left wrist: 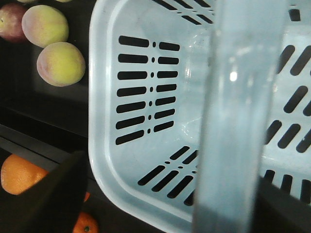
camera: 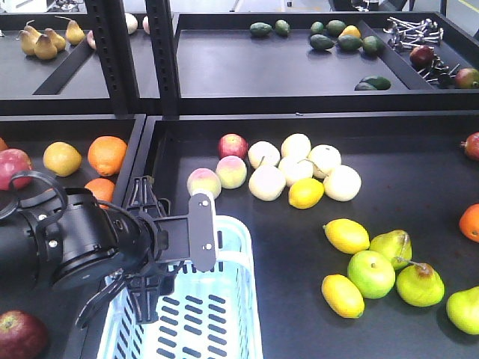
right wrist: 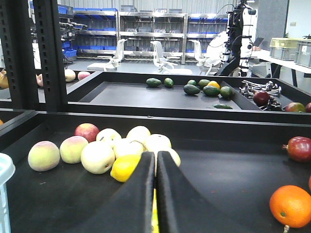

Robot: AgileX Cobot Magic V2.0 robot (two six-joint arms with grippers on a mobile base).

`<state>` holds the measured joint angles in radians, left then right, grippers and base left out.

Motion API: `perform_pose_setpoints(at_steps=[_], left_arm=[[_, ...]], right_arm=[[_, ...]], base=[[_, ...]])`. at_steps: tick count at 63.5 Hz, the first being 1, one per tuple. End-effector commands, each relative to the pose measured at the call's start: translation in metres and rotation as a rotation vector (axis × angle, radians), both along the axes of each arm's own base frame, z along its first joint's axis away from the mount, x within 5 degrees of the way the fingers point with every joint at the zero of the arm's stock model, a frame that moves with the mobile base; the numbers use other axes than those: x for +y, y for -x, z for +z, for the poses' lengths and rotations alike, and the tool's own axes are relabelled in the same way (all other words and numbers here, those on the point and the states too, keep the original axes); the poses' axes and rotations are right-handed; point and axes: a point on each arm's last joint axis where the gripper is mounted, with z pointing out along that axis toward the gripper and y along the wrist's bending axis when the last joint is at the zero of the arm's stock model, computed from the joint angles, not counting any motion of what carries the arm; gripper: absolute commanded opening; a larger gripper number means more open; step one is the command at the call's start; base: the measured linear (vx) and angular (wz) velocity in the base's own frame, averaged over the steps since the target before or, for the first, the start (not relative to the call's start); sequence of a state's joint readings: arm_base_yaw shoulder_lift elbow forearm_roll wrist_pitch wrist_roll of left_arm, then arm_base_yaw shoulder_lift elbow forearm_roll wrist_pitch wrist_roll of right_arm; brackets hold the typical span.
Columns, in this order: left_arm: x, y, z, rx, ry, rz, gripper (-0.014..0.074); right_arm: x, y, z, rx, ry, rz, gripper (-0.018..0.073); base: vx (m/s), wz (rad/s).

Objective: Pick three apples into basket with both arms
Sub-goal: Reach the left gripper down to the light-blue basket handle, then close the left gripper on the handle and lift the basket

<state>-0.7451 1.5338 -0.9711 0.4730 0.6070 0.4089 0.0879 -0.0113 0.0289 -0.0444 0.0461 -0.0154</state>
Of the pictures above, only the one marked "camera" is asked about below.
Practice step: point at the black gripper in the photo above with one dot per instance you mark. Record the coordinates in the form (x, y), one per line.
(166, 242)

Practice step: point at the orange upper right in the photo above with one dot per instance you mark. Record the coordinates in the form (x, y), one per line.
(106, 155)

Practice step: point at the dark red apple front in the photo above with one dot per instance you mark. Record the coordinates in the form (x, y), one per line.
(23, 335)

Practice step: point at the small orange lower right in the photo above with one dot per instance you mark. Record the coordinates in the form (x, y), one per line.
(101, 188)

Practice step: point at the red apple in right tray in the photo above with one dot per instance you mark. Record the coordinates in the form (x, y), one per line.
(232, 145)

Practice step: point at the yellow orange citrus fruit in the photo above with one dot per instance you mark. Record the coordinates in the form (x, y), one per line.
(62, 158)

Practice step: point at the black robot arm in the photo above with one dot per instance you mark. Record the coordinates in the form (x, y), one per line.
(65, 237)

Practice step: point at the pink red apple right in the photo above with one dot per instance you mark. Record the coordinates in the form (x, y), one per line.
(13, 161)

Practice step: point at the light blue plastic basket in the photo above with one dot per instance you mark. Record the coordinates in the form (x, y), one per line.
(209, 315)

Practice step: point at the yellow lemon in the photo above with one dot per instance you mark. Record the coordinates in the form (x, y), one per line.
(305, 193)

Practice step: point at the green apple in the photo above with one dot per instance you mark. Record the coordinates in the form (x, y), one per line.
(372, 273)

